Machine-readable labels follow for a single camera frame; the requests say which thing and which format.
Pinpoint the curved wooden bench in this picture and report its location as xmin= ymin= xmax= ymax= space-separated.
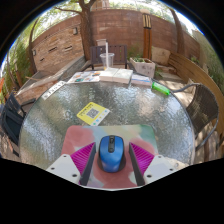
xmin=168 ymin=51 xmax=224 ymax=134

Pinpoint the blue computer mouse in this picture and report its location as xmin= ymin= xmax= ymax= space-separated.
xmin=98 ymin=134 xmax=127 ymax=173

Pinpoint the thick white book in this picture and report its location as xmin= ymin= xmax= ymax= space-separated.
xmin=98 ymin=67 xmax=134 ymax=85

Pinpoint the large tree trunk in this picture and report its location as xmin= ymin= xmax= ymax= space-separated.
xmin=54 ymin=0 xmax=101 ymax=62

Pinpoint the white planter box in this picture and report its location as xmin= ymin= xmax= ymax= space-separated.
xmin=129 ymin=56 xmax=157 ymax=79

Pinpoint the yellow card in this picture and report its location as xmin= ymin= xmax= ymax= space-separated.
xmin=76 ymin=101 xmax=111 ymax=127

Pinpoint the dark wooden chair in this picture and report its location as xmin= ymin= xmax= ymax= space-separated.
xmin=89 ymin=44 xmax=129 ymax=71

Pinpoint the green marker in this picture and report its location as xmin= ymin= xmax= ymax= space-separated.
xmin=151 ymin=81 xmax=171 ymax=97

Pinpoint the wooden lamp post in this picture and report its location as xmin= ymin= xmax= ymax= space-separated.
xmin=139 ymin=9 xmax=154 ymax=60

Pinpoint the black slatted chair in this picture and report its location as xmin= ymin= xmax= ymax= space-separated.
xmin=0 ymin=92 xmax=37 ymax=158

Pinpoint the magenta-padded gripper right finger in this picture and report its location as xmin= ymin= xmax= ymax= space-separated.
xmin=128 ymin=142 xmax=179 ymax=187

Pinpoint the small thin book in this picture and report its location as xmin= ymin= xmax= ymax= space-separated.
xmin=130 ymin=73 xmax=154 ymax=87

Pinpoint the slim tree trunk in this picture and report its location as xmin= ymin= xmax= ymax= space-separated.
xmin=168 ymin=6 xmax=186 ymax=56

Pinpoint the beige stone block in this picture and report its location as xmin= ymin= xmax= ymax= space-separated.
xmin=151 ymin=45 xmax=172 ymax=66

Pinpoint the clear plastic cup with straw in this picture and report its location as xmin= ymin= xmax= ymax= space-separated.
xmin=99 ymin=41 xmax=115 ymax=71

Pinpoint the brown wicker chair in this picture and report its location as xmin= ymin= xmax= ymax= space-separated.
xmin=173 ymin=82 xmax=220 ymax=151

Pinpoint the stone brick counter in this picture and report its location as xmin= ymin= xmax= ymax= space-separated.
xmin=14 ymin=54 xmax=86 ymax=101

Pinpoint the colourful brochure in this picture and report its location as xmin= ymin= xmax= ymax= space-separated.
xmin=67 ymin=70 xmax=102 ymax=84

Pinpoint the white wall box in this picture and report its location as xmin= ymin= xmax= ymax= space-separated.
xmin=96 ymin=38 xmax=108 ymax=47

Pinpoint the white paper strip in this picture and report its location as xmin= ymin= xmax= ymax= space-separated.
xmin=41 ymin=80 xmax=67 ymax=100

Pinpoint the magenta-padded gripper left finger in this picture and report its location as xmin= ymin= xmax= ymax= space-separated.
xmin=45 ymin=142 xmax=97 ymax=186

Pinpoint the floral print mouse pad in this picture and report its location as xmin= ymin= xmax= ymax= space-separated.
xmin=60 ymin=124 xmax=159 ymax=189

